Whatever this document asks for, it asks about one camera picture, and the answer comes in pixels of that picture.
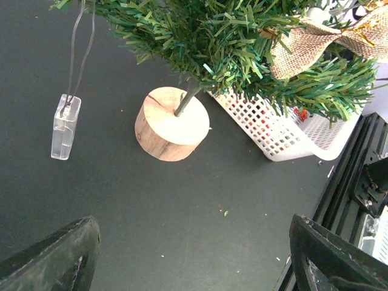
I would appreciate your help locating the small green christmas tree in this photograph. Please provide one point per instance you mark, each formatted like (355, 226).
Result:
(216, 44)

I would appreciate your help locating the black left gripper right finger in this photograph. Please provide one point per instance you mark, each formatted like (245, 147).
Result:
(322, 260)

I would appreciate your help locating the burlap bow with berries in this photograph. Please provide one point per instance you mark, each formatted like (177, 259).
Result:
(296, 52)

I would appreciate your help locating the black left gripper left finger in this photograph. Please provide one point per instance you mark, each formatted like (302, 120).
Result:
(64, 260)

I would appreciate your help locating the white perforated plastic basket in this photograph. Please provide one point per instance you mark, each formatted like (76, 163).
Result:
(291, 136)

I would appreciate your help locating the clear plastic battery box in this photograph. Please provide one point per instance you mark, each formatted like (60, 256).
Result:
(64, 127)

